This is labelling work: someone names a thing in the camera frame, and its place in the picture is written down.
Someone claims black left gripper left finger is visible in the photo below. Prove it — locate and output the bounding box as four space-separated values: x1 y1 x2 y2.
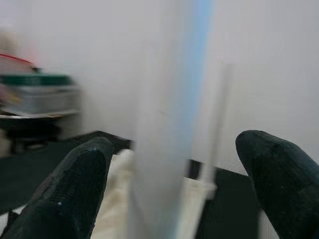
0 136 114 239

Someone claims black wok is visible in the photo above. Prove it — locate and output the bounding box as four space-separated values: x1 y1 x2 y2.
0 113 63 150

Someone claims white plastic table top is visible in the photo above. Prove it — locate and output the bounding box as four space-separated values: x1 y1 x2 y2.
94 149 217 239

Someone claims clear plastic storage box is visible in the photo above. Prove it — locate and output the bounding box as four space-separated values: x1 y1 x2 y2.
0 84 82 118

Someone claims green round lid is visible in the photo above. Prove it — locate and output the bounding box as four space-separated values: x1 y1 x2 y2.
0 73 73 87

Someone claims black tablecloth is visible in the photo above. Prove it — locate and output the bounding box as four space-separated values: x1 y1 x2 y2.
0 129 282 239

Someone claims red lid plastic container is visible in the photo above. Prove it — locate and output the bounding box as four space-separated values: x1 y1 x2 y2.
0 52 35 74

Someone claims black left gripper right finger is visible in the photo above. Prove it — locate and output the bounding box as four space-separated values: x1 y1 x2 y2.
235 129 319 239

